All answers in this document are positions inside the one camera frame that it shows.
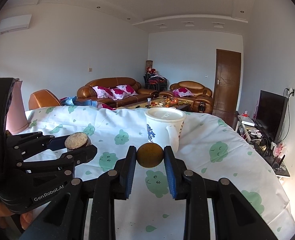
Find tan round fruit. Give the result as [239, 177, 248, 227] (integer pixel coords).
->
[64, 132, 91, 151]

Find yellow brown round fruit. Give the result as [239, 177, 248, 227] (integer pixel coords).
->
[136, 142, 164, 168]

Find coffee table with fruits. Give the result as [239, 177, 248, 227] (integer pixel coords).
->
[119, 98, 192, 112]

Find left hand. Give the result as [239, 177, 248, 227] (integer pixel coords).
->
[0, 203, 34, 230]

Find orange leather chair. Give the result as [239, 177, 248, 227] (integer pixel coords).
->
[28, 89, 61, 110]

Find long brown leather sofa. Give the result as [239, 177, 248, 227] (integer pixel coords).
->
[77, 77, 158, 108]

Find white cloud-print tablecloth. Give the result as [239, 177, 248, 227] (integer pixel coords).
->
[26, 106, 295, 239]

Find tv stand with clutter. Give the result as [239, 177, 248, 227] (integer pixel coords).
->
[233, 111, 290, 180]

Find white floral enamel mug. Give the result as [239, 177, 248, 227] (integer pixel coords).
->
[145, 107, 187, 153]

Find stacked dark chairs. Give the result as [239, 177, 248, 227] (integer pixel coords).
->
[143, 68, 168, 93]

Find black television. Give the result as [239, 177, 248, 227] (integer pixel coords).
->
[254, 90, 288, 143]

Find white air conditioner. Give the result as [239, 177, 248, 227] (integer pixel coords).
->
[0, 14, 32, 34]

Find brown leather armchair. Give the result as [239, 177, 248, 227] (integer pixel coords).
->
[159, 81, 214, 114]

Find pink floral cushion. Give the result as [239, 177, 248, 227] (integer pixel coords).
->
[173, 87, 194, 98]

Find brown wooden door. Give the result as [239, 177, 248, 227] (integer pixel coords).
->
[213, 49, 241, 127]

